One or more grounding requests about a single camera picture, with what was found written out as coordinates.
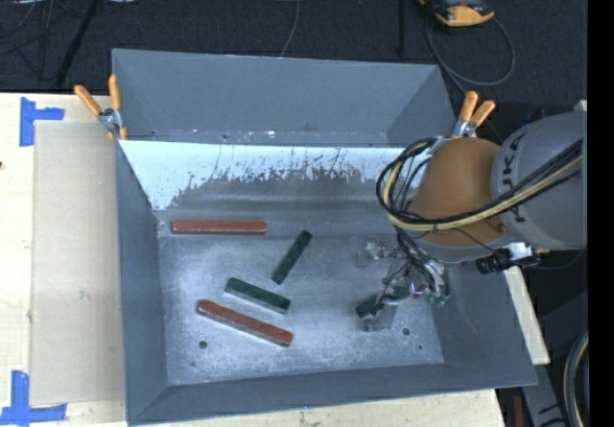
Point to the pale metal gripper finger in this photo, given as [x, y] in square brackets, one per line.
[384, 317]
[372, 252]

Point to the grey metal bin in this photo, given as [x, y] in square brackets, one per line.
[312, 319]

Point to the dark green flat block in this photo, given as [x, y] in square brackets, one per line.
[258, 295]
[291, 257]

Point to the red-brown flat block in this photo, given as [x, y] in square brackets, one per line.
[218, 227]
[244, 323]

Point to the pale wood flat board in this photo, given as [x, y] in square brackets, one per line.
[72, 247]

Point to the black cylinder on white bracket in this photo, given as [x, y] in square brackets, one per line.
[499, 262]

